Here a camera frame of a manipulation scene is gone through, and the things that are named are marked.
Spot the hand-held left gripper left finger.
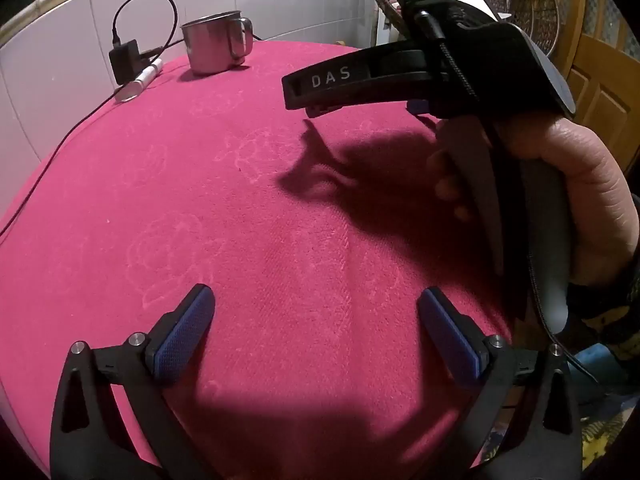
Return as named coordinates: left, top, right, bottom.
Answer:
left=50, top=283, right=217, bottom=480

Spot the black looped cable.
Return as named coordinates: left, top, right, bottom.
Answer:
left=112, top=0, right=180, bottom=58

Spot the long black cable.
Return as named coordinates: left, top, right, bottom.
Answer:
left=0, top=87, right=121, bottom=237

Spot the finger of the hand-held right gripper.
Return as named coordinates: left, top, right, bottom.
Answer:
left=304, top=102, right=347, bottom=119

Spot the stainless steel mug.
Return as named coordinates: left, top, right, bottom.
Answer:
left=180, top=11, right=254, bottom=76

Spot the bamboo rail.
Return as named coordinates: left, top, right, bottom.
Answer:
left=0, top=0, right=171, bottom=48

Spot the person's right hand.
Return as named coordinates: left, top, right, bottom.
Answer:
left=426, top=115, right=640, bottom=291

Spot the white cylindrical tube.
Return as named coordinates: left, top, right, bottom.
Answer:
left=114, top=57, right=166, bottom=104

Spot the wooden door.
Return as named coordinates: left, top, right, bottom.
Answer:
left=550, top=0, right=640, bottom=171

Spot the person's right forearm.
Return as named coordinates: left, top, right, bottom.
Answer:
left=567, top=265, right=640, bottom=361

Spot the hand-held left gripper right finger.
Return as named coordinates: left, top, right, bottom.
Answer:
left=417, top=287, right=583, bottom=480

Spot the black charger block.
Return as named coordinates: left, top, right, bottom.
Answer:
left=109, top=39, right=143, bottom=85

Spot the printed dark cloth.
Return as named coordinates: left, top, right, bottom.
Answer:
left=575, top=347, right=640, bottom=476

